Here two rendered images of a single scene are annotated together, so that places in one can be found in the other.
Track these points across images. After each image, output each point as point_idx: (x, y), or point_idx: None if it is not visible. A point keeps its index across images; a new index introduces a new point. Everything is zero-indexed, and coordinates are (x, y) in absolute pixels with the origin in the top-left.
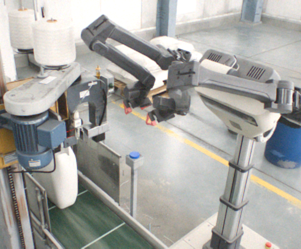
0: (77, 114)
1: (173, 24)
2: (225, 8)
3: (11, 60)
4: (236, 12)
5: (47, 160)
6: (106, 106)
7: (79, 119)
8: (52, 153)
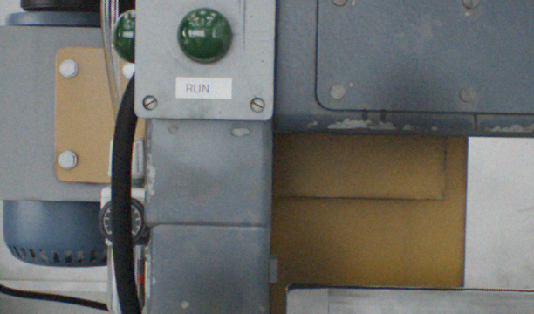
0: (110, 147)
1: None
2: None
3: None
4: None
5: (3, 221)
6: (111, 211)
7: (105, 187)
8: (21, 221)
